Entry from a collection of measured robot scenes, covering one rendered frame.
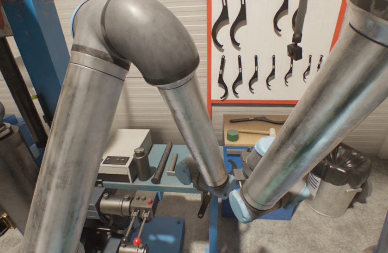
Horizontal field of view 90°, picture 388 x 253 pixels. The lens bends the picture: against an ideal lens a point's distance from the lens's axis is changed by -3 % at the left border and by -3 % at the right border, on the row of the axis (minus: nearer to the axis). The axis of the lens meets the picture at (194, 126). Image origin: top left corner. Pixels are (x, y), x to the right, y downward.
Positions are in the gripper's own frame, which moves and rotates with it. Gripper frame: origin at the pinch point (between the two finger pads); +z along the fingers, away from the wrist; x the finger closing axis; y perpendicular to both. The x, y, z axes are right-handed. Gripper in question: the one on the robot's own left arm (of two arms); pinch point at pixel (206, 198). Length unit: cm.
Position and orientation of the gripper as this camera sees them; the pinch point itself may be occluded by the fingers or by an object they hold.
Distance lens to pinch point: 110.4
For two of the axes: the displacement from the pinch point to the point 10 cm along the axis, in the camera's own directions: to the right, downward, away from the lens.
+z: 0.3, 8.8, 4.8
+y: 3.4, -4.6, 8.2
